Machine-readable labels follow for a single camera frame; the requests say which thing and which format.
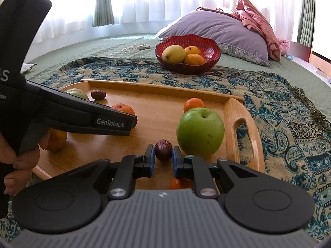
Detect partly hidden orange mandarin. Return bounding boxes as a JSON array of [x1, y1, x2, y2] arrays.
[[169, 178, 192, 190]]

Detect small green apple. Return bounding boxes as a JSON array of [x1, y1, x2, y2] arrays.
[[176, 107, 225, 158]]

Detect red dried date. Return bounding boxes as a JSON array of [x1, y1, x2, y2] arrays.
[[155, 139, 172, 162], [91, 90, 107, 100]]

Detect small orange mandarin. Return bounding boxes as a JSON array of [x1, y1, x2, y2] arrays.
[[46, 128, 67, 152]]

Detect large green apple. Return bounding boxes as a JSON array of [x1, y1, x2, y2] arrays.
[[66, 88, 89, 100]]

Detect large brownish orange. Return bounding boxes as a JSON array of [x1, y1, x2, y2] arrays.
[[109, 103, 137, 130]]

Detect person's left hand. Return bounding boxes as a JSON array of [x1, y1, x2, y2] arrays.
[[1, 129, 50, 195]]

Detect white paper at bed edge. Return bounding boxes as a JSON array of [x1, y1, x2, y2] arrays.
[[20, 63, 36, 74]]

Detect wooden bamboo tray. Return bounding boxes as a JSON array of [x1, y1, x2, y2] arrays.
[[33, 79, 265, 180]]

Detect blue paisley blanket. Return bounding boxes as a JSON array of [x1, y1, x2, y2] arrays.
[[0, 56, 331, 243]]

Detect front orange in bowl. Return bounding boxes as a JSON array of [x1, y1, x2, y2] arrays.
[[184, 53, 206, 66]]

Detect orange in bowl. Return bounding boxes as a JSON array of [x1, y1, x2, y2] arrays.
[[185, 45, 201, 55], [184, 53, 206, 66]]

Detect red ribbed bowl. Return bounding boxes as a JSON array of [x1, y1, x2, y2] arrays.
[[155, 34, 222, 74]]

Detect back orange in bowl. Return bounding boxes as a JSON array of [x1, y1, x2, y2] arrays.
[[185, 45, 201, 55]]

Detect left green curtain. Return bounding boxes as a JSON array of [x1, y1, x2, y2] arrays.
[[92, 0, 115, 27]]

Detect green curtain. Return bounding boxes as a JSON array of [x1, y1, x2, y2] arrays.
[[297, 0, 315, 48], [92, 0, 115, 27]]

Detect purple pillow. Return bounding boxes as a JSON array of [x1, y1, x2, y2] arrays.
[[155, 10, 270, 67]]

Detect green quilted bedspread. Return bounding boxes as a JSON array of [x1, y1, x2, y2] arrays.
[[26, 35, 330, 120]]

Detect pink crumpled cloth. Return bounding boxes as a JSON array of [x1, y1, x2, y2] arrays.
[[196, 0, 290, 62]]

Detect right green curtain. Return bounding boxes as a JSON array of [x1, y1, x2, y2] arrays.
[[297, 0, 315, 48]]

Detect white cable with charger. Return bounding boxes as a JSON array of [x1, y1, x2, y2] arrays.
[[109, 44, 151, 57]]

